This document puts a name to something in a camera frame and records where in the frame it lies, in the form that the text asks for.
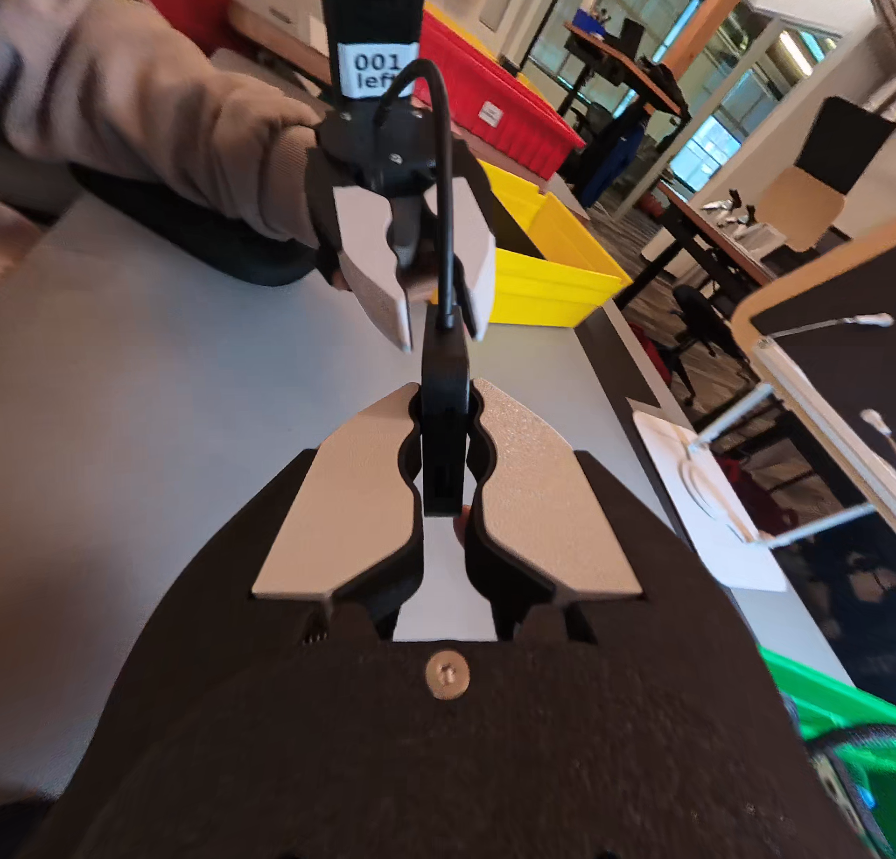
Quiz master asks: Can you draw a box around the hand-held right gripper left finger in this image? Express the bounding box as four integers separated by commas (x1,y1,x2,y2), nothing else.
249,381,427,637

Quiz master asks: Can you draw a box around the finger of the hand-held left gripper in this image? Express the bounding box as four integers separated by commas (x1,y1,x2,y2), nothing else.
422,176,498,343
332,185,414,354

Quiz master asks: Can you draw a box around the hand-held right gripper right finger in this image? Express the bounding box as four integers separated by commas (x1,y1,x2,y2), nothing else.
463,378,645,627

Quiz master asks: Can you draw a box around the yellow plastic bin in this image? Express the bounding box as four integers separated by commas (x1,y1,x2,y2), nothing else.
427,159,634,329

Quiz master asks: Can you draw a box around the black usb hub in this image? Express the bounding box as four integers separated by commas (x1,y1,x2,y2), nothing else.
420,303,471,519

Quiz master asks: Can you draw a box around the green plastic bin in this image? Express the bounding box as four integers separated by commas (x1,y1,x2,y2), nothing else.
759,645,896,859

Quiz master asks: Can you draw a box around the silver usb hub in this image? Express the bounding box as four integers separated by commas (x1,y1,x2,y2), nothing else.
812,747,876,839

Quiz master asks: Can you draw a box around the person's left forearm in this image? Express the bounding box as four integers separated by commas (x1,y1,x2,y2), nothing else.
0,0,330,247

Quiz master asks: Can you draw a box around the person's left hand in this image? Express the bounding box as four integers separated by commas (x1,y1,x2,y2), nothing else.
303,124,352,293

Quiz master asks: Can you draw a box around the black mesh wrist rest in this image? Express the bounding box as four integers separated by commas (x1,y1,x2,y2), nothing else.
66,162,324,288

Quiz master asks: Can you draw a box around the blue jacket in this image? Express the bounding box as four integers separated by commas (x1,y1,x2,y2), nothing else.
577,120,648,209

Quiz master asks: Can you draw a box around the red bag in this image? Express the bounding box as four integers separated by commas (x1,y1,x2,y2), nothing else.
626,323,673,384

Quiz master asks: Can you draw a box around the black office chair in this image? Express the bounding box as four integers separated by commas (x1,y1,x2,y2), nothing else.
654,285,753,405

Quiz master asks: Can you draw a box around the black standing desk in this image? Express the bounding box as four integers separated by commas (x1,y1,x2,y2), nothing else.
563,15,694,125

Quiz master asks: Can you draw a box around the brown wooden desk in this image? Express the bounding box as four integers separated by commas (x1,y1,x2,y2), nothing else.
654,180,778,314

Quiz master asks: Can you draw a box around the tan and black chair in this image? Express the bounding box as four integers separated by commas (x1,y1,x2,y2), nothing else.
756,96,896,252

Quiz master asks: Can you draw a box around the wooden post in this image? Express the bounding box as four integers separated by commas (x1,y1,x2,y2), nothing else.
658,0,771,83

